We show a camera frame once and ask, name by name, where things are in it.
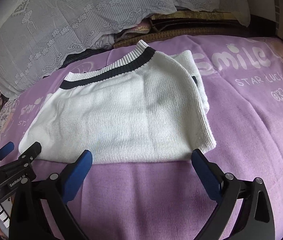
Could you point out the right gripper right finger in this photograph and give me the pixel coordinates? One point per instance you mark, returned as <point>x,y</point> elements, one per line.
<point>255,219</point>

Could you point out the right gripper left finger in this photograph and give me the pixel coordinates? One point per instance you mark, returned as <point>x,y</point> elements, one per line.
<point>28,219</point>

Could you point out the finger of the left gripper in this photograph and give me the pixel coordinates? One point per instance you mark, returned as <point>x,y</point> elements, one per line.
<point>31,151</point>
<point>6,150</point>

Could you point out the white black-striped knit sweater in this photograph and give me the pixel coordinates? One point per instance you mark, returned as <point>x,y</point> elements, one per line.
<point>145,107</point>

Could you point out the dark clothes pile under lace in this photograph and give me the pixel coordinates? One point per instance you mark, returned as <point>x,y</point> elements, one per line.
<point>80,56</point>

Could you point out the white lace cover cloth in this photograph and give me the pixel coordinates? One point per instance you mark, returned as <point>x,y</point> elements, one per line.
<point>37,35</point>

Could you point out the purple smile print blanket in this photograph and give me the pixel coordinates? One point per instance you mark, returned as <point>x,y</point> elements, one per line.
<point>243,79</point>

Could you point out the woven bamboo mat edge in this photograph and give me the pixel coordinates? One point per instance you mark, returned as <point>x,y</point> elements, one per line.
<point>162,27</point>

